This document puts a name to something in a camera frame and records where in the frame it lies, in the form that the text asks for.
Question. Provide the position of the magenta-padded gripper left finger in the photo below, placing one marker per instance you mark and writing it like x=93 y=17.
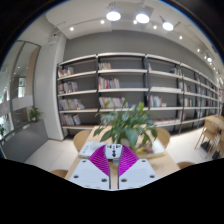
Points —
x=86 y=173

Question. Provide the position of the group of wooden slatted chairs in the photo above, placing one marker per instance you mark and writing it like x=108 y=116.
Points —
x=211 y=131

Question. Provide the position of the grey shelf unit with books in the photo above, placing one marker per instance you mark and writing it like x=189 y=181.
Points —
x=123 y=80

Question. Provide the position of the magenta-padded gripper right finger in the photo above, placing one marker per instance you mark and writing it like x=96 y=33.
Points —
x=140 y=172

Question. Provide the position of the group of ceiling lights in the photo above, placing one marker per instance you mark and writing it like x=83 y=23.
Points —
x=142 y=18

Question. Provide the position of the green plant in white pot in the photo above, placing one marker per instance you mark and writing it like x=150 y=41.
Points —
x=128 y=126

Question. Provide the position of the small white charger block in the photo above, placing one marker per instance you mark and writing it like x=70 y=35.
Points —
x=113 y=151

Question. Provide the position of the small green potted plant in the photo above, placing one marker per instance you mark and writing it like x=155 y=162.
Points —
x=34 y=114

